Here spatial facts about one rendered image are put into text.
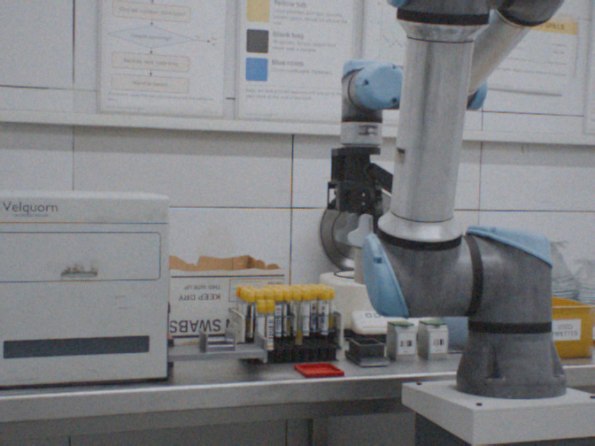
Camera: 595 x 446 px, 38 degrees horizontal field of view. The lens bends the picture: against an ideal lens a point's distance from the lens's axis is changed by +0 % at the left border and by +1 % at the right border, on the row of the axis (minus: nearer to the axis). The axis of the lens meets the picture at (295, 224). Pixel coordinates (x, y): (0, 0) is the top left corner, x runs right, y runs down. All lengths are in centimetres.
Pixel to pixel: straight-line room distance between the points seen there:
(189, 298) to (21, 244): 45
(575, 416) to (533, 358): 9
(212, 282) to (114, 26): 66
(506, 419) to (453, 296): 17
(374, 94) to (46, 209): 54
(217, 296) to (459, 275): 67
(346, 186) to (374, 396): 36
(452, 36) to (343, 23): 108
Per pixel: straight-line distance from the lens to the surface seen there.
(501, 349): 121
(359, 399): 150
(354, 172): 154
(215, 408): 141
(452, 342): 172
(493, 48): 129
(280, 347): 157
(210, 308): 172
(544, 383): 122
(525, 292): 121
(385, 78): 141
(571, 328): 173
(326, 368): 151
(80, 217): 137
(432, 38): 109
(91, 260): 137
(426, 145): 112
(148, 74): 203
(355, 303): 181
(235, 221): 207
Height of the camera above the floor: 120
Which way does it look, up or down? 3 degrees down
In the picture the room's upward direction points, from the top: 1 degrees clockwise
